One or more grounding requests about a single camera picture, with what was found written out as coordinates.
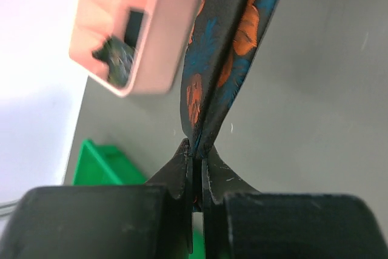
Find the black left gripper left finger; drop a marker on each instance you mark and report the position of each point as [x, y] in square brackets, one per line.
[55, 222]

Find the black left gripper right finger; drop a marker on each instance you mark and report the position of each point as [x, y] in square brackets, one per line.
[241, 222]

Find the black orange floral tie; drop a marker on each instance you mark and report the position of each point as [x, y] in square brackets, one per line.
[223, 42]

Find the green plastic tray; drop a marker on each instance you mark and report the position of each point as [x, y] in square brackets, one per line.
[103, 165]

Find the rolled dark floral tie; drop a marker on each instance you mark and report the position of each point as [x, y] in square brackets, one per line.
[119, 58]

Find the pink divided organizer box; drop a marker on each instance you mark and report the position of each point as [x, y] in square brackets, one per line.
[164, 36]

